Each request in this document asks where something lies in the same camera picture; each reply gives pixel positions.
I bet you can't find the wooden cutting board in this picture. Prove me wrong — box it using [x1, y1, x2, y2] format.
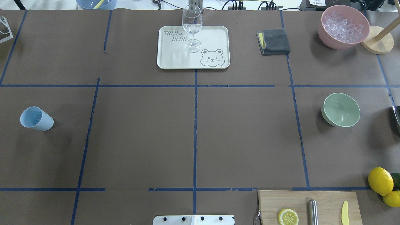
[258, 190, 363, 225]

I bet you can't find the light blue plastic cup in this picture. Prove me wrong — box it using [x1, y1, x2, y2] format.
[20, 106, 54, 131]

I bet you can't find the wooden cup stand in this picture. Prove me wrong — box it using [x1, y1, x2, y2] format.
[361, 17, 400, 54]

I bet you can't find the cream bear serving tray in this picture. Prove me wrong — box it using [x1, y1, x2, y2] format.
[157, 26, 230, 69]

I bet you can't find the green bowl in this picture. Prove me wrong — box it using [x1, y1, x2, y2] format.
[321, 92, 361, 127]

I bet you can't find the clear wine glass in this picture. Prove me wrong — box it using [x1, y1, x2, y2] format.
[182, 4, 203, 53]

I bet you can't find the green lime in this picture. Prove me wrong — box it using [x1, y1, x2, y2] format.
[390, 172, 400, 190]

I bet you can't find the pink bowl of ice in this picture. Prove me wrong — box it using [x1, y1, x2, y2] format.
[318, 5, 370, 49]

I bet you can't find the yellow plastic knife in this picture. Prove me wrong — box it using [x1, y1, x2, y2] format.
[341, 201, 349, 225]

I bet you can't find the whole yellow lemon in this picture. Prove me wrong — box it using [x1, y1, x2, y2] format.
[368, 167, 394, 196]

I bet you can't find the white wire rack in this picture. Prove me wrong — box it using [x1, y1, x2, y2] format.
[0, 17, 14, 43]

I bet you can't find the steel cylindrical handle tool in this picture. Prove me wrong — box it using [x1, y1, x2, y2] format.
[308, 199, 318, 225]

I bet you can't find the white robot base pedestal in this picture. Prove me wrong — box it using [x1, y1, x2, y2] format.
[152, 215, 235, 225]

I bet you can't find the lemon half slice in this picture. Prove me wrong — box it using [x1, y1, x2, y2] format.
[277, 208, 299, 225]

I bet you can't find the blue bowl on side table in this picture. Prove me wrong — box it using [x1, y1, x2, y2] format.
[76, 0, 117, 10]

